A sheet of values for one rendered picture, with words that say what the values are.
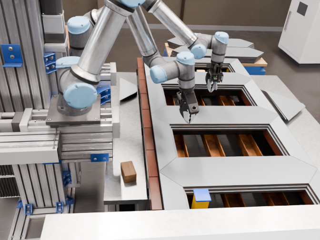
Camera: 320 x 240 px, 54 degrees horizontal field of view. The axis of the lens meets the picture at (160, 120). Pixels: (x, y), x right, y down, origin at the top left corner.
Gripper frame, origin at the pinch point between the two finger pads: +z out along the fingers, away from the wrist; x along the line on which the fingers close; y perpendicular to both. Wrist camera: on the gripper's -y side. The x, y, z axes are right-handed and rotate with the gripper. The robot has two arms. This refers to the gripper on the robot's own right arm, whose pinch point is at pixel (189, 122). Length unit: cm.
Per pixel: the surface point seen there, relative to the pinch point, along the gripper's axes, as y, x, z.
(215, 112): 19.8, -21.8, 14.1
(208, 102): 75, -39, 49
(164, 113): 23.2, 7.5, 9.1
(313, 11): 236, -247, 66
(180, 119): 15.6, 0.4, 10.2
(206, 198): -42.0, 7.1, 3.8
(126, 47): 320, -6, 106
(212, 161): -19.0, -4.3, 10.1
